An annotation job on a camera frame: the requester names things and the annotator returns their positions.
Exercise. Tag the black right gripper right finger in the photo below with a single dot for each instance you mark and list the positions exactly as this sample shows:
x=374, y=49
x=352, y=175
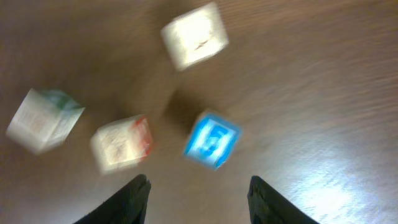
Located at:
x=267, y=206

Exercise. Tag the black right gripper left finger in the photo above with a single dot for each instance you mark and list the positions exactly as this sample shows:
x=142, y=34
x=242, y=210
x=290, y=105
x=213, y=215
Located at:
x=127, y=206

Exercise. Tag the wooden block red side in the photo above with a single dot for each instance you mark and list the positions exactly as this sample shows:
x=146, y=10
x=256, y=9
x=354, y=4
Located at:
x=44, y=120

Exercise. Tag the wooden M block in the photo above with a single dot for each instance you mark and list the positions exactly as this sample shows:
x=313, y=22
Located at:
x=122, y=144

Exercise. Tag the plain wooden K block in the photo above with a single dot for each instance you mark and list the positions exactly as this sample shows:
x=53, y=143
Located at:
x=195, y=36

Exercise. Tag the blue 5 wooden block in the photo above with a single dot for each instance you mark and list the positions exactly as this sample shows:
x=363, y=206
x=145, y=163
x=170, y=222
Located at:
x=212, y=139

